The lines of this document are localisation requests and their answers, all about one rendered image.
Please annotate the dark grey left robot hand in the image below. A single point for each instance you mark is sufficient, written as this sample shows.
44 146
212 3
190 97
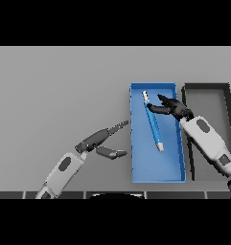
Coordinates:
94 139

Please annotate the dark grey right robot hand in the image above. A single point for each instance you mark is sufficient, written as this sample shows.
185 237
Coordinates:
174 107

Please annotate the blue pipe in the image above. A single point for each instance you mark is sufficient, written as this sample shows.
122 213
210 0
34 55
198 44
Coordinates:
153 124

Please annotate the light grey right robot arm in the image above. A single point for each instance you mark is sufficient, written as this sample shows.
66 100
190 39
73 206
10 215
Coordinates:
209 143

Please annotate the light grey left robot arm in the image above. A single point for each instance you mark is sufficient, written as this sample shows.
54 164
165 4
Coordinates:
60 174

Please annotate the blue bin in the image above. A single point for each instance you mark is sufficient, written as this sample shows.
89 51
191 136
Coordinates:
145 159

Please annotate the dark grey bin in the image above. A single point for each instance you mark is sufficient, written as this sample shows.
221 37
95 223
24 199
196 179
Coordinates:
209 166

